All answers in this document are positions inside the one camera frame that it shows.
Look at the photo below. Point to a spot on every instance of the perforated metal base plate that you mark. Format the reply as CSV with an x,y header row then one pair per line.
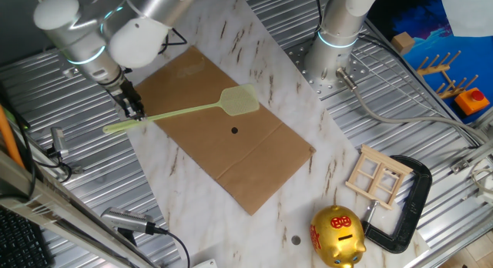
x,y
358,69

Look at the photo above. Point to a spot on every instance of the black keyboard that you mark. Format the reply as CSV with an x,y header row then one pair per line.
x,y
19,245

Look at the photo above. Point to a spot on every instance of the yellow-green plastic flyswatter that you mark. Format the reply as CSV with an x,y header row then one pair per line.
x,y
240,98

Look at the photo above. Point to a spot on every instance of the black C-clamp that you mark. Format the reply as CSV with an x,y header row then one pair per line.
x,y
418,206

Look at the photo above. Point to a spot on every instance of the orange emergency stop box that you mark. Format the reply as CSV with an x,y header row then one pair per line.
x,y
471,102

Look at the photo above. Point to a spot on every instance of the golden piggy bank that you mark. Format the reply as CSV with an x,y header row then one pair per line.
x,y
337,237

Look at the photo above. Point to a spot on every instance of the wooden cube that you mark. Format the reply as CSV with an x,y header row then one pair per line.
x,y
402,42

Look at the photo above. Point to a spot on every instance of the blue printed mat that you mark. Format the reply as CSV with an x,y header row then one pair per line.
x,y
427,25

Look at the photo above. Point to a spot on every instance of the brown cardboard sheet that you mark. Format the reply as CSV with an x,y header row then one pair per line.
x,y
239,164

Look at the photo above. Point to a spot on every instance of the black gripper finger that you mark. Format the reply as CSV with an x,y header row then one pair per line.
x,y
140,116
133,110

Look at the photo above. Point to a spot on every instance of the small metal corner bracket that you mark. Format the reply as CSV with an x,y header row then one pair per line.
x,y
460,166

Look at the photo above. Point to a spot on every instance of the small round coin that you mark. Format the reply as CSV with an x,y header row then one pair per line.
x,y
296,240

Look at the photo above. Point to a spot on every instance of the small wooden window frame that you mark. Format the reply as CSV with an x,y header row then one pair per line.
x,y
385,160

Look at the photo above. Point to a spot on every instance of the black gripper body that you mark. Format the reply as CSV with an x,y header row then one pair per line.
x,y
125,92

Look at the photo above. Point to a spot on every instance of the wooden peg rack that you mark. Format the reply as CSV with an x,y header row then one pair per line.
x,y
450,91
433,69

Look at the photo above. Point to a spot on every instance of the silver vented camera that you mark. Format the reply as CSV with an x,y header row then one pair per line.
x,y
125,220

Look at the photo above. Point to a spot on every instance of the white marble board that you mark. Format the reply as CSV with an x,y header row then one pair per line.
x,y
300,145

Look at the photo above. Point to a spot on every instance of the white paper sheet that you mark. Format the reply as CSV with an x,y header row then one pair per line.
x,y
470,12

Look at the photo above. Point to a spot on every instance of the aluminium frame beam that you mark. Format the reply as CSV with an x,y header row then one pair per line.
x,y
58,206

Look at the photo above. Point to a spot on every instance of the black round dot marker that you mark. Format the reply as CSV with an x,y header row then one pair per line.
x,y
234,130

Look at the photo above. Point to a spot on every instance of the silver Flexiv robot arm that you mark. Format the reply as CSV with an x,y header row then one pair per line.
x,y
84,41

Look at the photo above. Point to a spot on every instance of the orange rod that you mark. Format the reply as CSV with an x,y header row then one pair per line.
x,y
9,141

